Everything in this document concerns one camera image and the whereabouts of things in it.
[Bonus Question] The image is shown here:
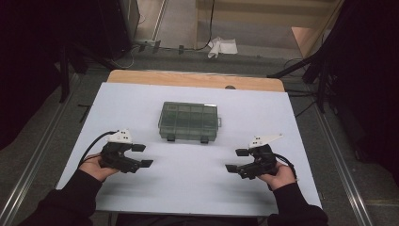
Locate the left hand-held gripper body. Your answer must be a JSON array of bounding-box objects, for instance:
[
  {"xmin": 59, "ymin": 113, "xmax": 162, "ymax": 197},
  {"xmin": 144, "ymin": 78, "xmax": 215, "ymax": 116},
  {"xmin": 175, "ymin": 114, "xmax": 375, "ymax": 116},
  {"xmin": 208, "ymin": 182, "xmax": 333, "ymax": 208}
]
[{"xmin": 99, "ymin": 128, "xmax": 142, "ymax": 174}]

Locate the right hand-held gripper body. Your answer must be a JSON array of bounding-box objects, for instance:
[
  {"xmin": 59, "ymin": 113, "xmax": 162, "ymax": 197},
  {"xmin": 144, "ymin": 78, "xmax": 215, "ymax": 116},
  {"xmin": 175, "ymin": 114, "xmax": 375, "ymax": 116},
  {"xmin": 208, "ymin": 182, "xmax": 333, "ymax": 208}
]
[{"xmin": 236, "ymin": 133, "xmax": 283, "ymax": 181}]

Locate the grey transparent organizer box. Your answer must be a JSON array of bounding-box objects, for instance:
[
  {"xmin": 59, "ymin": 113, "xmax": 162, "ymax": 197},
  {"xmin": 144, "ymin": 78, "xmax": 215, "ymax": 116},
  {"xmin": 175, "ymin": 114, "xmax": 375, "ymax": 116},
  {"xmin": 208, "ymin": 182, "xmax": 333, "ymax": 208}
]
[{"xmin": 157, "ymin": 100, "xmax": 223, "ymax": 145}]

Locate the person's right hand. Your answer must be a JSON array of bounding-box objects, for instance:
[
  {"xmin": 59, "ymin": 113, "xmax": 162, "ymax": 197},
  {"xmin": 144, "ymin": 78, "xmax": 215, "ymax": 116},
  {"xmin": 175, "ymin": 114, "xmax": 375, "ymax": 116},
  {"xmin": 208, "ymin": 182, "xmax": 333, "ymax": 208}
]
[{"xmin": 257, "ymin": 161, "xmax": 297, "ymax": 192}]

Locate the person's left hand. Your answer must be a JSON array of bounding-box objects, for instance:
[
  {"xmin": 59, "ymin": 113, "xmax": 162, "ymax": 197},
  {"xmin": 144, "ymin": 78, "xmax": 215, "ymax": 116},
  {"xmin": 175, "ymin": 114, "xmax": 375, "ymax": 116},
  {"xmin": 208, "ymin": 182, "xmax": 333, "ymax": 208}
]
[{"xmin": 77, "ymin": 153, "xmax": 120, "ymax": 184}]

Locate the white board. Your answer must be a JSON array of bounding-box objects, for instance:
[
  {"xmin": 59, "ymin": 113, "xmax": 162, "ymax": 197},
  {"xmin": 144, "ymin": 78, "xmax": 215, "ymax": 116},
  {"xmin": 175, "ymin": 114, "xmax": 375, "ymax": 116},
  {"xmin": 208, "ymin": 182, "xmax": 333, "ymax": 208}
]
[{"xmin": 56, "ymin": 82, "xmax": 324, "ymax": 218}]

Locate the wooden table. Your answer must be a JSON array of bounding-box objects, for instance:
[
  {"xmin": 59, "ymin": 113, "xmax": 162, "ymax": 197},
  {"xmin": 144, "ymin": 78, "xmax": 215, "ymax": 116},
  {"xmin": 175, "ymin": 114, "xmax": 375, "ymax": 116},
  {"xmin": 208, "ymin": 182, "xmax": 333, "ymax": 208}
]
[{"xmin": 106, "ymin": 69, "xmax": 286, "ymax": 93}]

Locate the black stand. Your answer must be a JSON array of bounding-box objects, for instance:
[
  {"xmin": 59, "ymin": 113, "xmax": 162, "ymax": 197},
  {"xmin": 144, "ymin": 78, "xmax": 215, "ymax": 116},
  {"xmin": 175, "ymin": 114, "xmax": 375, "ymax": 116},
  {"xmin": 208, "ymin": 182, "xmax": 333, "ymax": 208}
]
[{"xmin": 266, "ymin": 48, "xmax": 328, "ymax": 112}]

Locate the white crumpled cloth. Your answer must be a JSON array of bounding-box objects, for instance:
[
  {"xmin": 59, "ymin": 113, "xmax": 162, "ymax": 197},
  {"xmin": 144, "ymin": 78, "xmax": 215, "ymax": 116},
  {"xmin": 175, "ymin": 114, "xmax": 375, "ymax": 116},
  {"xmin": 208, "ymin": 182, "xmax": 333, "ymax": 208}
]
[{"xmin": 207, "ymin": 36, "xmax": 239, "ymax": 59}]

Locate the dark cabinet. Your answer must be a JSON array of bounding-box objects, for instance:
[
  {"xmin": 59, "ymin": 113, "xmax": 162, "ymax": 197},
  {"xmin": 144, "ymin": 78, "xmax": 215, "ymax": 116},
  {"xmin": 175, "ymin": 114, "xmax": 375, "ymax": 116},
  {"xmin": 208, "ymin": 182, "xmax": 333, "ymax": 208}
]
[{"xmin": 95, "ymin": 0, "xmax": 141, "ymax": 61}]

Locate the light wooden panel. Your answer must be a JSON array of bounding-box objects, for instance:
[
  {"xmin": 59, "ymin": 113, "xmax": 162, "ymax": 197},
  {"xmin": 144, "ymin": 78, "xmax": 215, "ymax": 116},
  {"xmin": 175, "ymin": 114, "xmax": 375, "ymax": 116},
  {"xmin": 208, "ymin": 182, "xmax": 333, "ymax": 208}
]
[{"xmin": 291, "ymin": 25, "xmax": 326, "ymax": 58}]

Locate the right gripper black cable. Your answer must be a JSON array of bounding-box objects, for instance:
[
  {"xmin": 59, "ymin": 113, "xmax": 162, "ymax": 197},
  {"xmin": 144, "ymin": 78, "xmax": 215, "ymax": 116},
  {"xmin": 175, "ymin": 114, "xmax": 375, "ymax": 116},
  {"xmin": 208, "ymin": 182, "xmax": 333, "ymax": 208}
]
[{"xmin": 274, "ymin": 152, "xmax": 298, "ymax": 181}]

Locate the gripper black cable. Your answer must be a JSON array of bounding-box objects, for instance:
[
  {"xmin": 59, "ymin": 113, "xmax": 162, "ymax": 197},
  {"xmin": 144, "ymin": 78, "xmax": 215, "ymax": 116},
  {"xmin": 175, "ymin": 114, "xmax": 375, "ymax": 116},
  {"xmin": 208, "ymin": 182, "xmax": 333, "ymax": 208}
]
[
  {"xmin": 77, "ymin": 130, "xmax": 120, "ymax": 168},
  {"xmin": 274, "ymin": 152, "xmax": 298, "ymax": 181}
]

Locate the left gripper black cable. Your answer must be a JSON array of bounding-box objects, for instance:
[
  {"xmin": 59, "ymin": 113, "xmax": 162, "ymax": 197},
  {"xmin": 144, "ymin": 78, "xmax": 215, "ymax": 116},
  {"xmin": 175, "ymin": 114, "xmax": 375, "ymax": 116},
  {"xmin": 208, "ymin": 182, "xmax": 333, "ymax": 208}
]
[{"xmin": 77, "ymin": 130, "xmax": 120, "ymax": 168}]

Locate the metal floor rail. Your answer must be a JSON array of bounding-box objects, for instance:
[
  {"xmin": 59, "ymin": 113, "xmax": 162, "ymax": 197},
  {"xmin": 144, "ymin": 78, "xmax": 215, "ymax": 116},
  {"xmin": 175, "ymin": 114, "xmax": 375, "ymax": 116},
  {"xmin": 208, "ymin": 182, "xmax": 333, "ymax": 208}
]
[
  {"xmin": 311, "ymin": 103, "xmax": 375, "ymax": 226},
  {"xmin": 0, "ymin": 72, "xmax": 83, "ymax": 226}
]

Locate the black floor cable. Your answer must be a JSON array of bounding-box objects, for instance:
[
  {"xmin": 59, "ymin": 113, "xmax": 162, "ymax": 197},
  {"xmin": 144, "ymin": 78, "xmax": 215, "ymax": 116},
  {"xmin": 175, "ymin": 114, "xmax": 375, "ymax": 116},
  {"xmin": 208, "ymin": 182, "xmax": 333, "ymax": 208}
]
[{"xmin": 193, "ymin": 0, "xmax": 216, "ymax": 52}]

